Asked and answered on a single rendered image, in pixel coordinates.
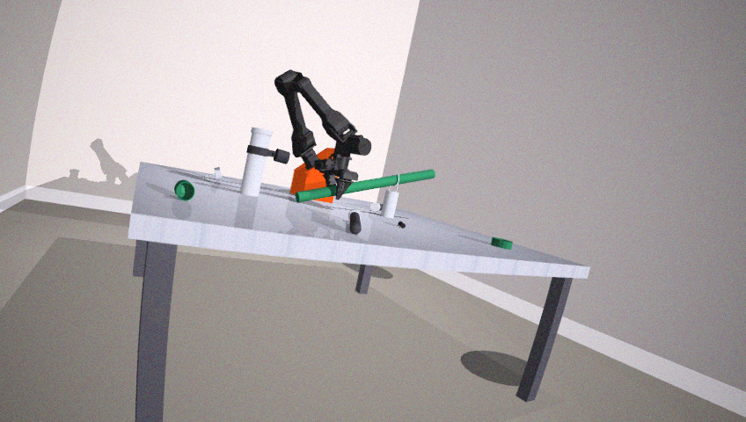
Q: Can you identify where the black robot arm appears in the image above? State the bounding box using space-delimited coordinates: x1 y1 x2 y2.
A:
274 69 371 172

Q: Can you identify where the green ring with two small tabs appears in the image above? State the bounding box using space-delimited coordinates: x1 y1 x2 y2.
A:
491 237 513 250

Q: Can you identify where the white capped post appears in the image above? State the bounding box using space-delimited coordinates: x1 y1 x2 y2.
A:
240 127 273 197

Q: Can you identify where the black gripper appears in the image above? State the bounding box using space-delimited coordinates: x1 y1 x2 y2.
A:
319 151 359 200

